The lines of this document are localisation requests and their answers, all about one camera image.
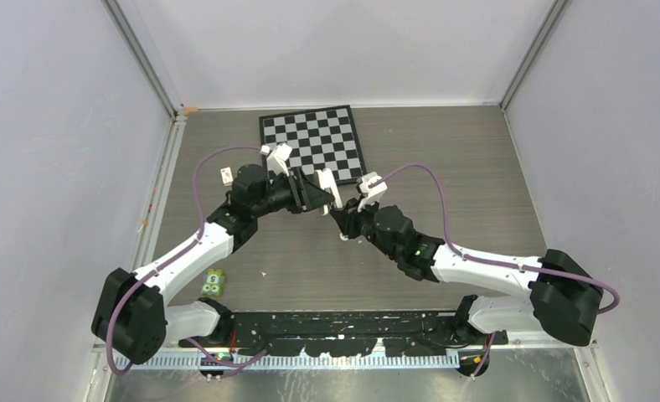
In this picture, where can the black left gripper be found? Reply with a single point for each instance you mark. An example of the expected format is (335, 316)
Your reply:
(314, 196)

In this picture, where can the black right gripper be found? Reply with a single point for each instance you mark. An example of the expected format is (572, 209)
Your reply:
(352, 207)

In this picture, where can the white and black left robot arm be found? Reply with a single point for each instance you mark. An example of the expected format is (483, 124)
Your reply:
(135, 316)

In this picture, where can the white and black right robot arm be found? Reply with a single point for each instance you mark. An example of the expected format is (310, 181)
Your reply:
(551, 293)

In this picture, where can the black and white chessboard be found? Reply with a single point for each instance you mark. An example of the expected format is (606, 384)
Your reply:
(319, 138)

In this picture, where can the white staple box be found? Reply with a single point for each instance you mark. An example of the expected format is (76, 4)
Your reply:
(227, 176)

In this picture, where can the green toy block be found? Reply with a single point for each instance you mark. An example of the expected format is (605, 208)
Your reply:
(214, 281)

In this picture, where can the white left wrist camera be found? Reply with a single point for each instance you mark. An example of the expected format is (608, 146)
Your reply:
(277, 157)

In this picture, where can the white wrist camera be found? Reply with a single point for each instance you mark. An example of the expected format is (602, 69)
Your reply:
(371, 187)
(277, 157)

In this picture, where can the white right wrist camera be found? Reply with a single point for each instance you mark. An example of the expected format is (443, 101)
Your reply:
(371, 187)

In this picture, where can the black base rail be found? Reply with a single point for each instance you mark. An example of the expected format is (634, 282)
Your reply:
(343, 334)

